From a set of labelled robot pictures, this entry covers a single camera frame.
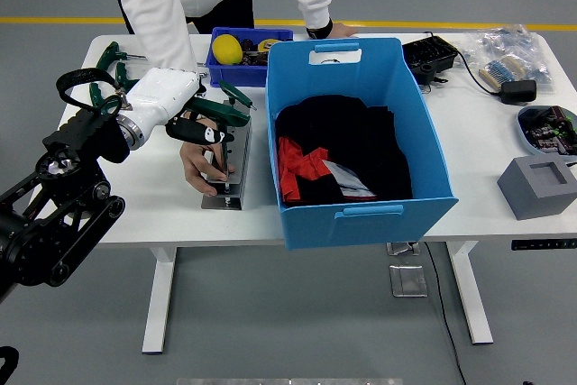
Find small dark blue bin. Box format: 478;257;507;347
205;26;295;88

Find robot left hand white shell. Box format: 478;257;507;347
117;67;236;147

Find small green T-handle hex key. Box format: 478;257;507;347
218;79;258;112

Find large green T-handle hex key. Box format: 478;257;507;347
188;96;252;190

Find pale blue oval plate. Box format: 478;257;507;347
516;105;577;157

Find clear bags of components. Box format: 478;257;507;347
457;23;554;93

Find small metal floor plate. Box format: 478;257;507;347
386;243;421;256

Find black table control panel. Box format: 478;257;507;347
510;238;577;252

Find person's right hand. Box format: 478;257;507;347
179;116;236;199

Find yellow ball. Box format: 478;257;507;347
211;33;243;66

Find black floor cable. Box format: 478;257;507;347
423;243;468;385

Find beige resistor tape roll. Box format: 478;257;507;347
478;54;527;92

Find red cloth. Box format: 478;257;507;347
277;136;334;204

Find dark parts in bin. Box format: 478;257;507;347
240;37;271;67

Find black round socket part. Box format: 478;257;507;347
413;61;450;87

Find large blue folding box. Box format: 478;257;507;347
264;37;460;252

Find grey metal tool stand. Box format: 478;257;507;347
200;100;252;212

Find person's left hand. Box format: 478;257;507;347
326;22;361;40

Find black plastic tray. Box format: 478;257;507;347
400;35;460;75

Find white table leg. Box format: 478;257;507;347
445;241;495;345
142;247;178;355

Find grey white fabric piece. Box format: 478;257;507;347
324;160;376;199

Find dark electronic parts pile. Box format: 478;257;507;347
518;105;577;155

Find black adapter cord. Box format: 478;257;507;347
423;31;504;97

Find black power adapter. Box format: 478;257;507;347
499;79;538;105

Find grey block with square recess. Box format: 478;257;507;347
496;153;577;222

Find black cloth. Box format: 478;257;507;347
274;94;414;205

